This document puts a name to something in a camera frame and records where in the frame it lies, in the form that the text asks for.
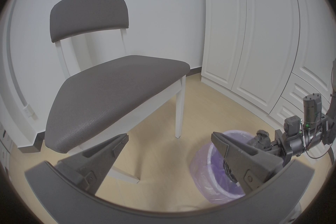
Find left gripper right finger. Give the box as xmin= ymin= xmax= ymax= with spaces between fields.
xmin=211 ymin=132 xmax=285 ymax=193

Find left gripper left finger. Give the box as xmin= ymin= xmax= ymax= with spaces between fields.
xmin=56 ymin=133 xmax=129 ymax=195

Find black plastic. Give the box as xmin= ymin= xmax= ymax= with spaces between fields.
xmin=223 ymin=130 xmax=272 ymax=184

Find purple plastic bag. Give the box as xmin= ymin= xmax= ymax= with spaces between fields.
xmin=190 ymin=130 xmax=259 ymax=204

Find pale grey trash bin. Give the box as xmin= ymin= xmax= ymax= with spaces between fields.
xmin=193 ymin=131 xmax=259 ymax=204

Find grey padded white chair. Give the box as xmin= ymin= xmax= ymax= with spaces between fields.
xmin=44 ymin=0 xmax=191 ymax=183

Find white wardrobe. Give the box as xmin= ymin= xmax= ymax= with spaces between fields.
xmin=201 ymin=0 xmax=336 ymax=124

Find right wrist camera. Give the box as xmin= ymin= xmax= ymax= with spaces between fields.
xmin=284 ymin=116 xmax=302 ymax=137

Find black cable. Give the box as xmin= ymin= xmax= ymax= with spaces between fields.
xmin=307 ymin=143 xmax=332 ymax=159

